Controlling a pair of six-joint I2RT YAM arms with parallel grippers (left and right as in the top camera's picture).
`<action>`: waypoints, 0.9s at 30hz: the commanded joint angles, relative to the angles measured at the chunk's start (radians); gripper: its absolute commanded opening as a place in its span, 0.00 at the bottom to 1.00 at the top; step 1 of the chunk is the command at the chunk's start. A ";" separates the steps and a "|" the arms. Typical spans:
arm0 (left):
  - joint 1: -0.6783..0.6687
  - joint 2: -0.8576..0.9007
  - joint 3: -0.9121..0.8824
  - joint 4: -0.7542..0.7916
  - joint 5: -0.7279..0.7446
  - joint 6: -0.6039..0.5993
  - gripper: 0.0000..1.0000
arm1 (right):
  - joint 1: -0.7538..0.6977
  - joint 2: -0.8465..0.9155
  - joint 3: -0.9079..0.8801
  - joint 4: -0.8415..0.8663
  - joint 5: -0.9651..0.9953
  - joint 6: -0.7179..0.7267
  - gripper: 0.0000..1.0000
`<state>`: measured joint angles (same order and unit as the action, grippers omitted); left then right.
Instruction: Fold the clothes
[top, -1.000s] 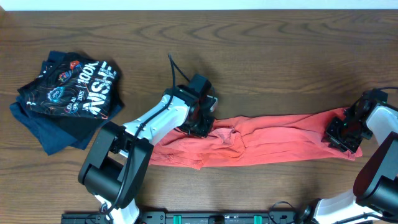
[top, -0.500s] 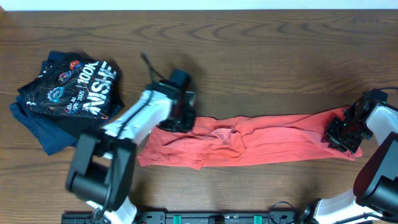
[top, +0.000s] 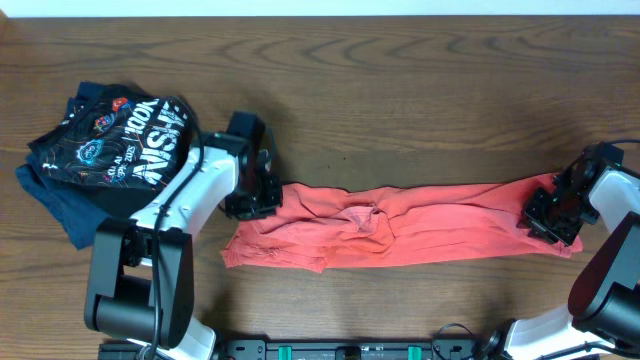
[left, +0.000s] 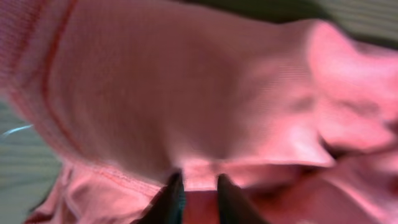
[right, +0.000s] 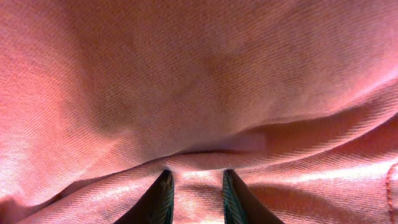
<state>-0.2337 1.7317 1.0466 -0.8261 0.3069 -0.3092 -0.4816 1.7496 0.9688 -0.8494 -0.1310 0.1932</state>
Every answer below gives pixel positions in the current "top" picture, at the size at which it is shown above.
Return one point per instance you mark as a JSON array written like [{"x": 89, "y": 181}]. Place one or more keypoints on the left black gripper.
[{"x": 275, "y": 199}]

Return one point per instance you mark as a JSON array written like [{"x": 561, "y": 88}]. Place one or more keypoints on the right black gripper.
[{"x": 534, "y": 219}]

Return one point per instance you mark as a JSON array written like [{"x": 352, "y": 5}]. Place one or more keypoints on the red soccer t-shirt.
[{"x": 318, "y": 228}]

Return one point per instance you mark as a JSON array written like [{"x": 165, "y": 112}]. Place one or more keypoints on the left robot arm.
[{"x": 141, "y": 282}]

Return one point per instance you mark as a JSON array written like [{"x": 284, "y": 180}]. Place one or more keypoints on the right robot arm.
[{"x": 601, "y": 315}]

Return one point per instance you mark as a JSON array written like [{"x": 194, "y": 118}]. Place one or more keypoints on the black printed t-shirt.
[{"x": 127, "y": 142}]

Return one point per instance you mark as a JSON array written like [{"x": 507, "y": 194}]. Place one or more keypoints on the navy blue folded garment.
[{"x": 78, "y": 206}]

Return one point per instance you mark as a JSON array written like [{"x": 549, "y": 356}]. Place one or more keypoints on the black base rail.
[{"x": 325, "y": 350}]

